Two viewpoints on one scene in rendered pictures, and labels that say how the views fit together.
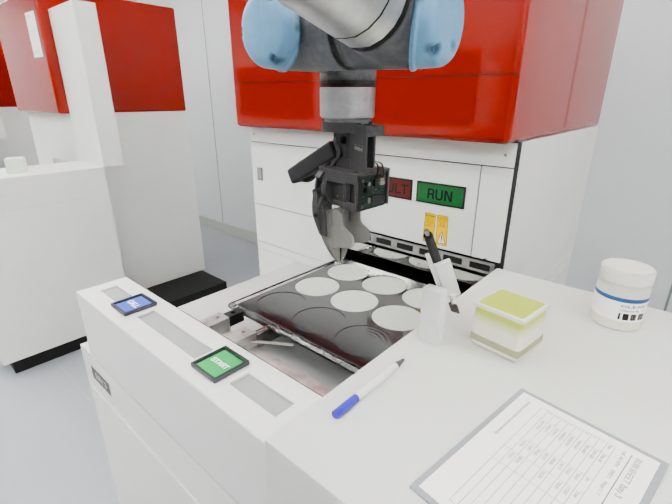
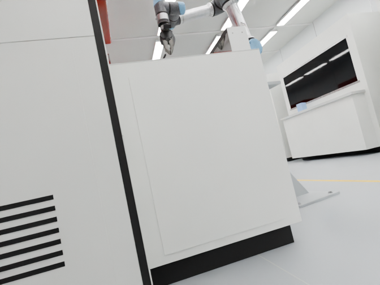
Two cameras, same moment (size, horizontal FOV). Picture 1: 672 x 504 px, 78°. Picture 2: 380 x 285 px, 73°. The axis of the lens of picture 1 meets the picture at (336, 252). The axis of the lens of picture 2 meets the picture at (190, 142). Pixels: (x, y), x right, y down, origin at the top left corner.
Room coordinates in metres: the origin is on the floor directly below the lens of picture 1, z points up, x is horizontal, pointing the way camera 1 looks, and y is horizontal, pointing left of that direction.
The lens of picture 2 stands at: (1.84, 0.81, 0.40)
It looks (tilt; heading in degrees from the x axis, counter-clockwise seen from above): 5 degrees up; 214
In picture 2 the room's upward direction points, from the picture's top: 12 degrees counter-clockwise
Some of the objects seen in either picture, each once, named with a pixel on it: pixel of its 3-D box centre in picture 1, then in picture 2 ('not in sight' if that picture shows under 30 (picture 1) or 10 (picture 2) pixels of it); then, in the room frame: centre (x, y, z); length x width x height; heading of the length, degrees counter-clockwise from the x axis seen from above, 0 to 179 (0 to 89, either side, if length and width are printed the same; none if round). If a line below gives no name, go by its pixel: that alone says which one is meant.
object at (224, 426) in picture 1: (179, 371); (218, 66); (0.56, 0.25, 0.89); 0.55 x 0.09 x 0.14; 49
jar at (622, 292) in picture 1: (621, 294); not in sight; (0.58, -0.44, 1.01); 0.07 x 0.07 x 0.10
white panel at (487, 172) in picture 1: (352, 209); (101, 42); (1.08, -0.04, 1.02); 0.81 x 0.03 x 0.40; 49
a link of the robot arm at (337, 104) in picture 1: (349, 105); (162, 20); (0.60, -0.02, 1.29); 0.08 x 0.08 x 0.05
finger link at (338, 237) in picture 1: (340, 238); (171, 48); (0.59, -0.01, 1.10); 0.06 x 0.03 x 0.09; 45
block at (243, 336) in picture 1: (232, 344); not in sight; (0.63, 0.18, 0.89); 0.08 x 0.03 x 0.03; 139
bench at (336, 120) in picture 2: not in sight; (333, 97); (-3.32, 0.51, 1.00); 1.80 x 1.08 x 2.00; 49
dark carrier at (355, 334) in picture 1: (354, 301); not in sight; (0.79, -0.04, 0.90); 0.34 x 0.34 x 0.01; 49
